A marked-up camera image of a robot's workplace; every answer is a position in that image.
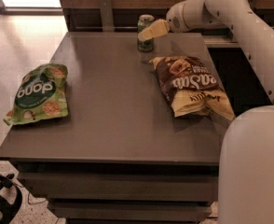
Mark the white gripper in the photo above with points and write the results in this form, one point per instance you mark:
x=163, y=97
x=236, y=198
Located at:
x=174, y=21

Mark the green soda can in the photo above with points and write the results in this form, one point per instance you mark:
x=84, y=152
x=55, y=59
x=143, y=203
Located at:
x=144, y=42

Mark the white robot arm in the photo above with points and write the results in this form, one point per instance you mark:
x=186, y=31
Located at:
x=246, y=166

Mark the brown and yellow chip bag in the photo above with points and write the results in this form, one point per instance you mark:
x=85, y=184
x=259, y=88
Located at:
x=190, y=88

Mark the green rice chip bag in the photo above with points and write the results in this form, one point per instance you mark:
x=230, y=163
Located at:
x=40, y=96

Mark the grey drawer cabinet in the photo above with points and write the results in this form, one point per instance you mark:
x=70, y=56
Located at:
x=120, y=156

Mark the left metal wall bracket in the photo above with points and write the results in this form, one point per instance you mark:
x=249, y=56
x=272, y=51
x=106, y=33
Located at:
x=107, y=15

